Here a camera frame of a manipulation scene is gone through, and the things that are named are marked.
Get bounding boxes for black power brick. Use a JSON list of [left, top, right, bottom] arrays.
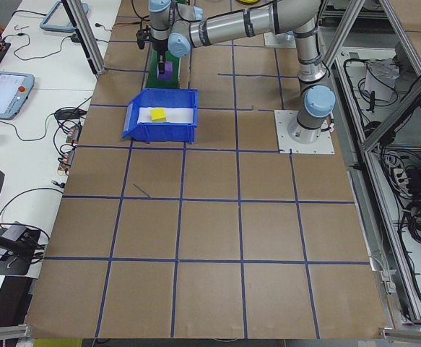
[[53, 108, 87, 120]]

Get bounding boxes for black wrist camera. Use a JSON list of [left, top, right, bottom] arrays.
[[136, 30, 150, 51]]

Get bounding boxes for grey metal bracket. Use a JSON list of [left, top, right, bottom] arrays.
[[378, 269, 396, 296]]

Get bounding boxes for white crumpled bag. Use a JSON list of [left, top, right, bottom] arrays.
[[364, 59, 399, 102]]

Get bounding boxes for white power strip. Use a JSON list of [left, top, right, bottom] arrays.
[[390, 164, 408, 187]]

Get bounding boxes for black cable coil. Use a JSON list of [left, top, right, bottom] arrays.
[[399, 200, 421, 249]]

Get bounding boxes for green conveyor belt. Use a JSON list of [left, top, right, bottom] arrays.
[[144, 0, 190, 90]]

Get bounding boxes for purple foam block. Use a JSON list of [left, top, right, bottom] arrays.
[[157, 61, 174, 81]]

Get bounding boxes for aluminium profile bar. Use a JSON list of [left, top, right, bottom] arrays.
[[378, 325, 421, 343], [0, 324, 33, 340]]

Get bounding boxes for white square base plate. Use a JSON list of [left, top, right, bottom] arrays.
[[274, 109, 336, 155], [264, 31, 298, 48]]

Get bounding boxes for V-shaped metal bar frame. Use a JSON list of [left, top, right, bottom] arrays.
[[332, 0, 421, 326]]

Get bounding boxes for yellow foam block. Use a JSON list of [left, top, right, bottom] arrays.
[[149, 107, 168, 123]]

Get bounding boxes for light blue teach pendant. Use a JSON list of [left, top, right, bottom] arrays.
[[0, 71, 36, 120], [39, 0, 90, 34]]

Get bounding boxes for small grey device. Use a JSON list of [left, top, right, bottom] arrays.
[[4, 223, 29, 242]]

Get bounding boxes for blue plastic storage bin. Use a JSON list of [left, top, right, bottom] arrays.
[[121, 88, 199, 145]]

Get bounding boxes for small circuit board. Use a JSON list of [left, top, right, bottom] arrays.
[[65, 124, 83, 145], [57, 150, 76, 171]]

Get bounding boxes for black camera stand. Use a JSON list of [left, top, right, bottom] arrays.
[[0, 226, 42, 278]]

